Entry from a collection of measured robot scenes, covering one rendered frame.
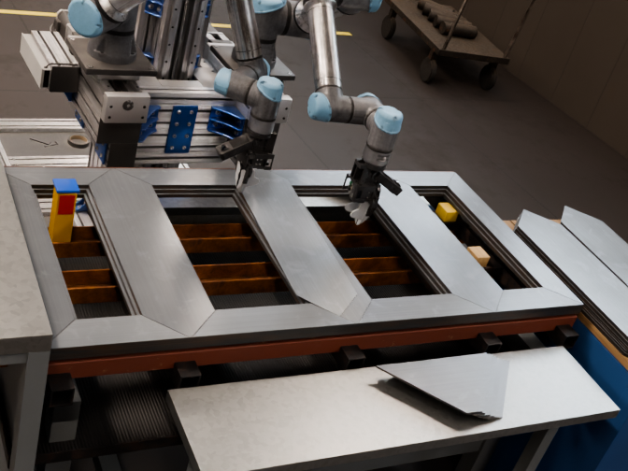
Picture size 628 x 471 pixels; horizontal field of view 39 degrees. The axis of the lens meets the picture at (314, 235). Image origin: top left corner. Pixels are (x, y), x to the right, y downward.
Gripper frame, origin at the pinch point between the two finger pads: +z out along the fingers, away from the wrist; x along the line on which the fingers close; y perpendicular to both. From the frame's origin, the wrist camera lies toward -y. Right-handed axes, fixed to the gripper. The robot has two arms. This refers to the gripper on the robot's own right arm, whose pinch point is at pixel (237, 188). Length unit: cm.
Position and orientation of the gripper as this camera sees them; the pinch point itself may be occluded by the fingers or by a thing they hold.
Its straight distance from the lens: 265.8
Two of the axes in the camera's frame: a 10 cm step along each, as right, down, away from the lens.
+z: -2.6, 8.2, 5.2
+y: 8.8, -0.2, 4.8
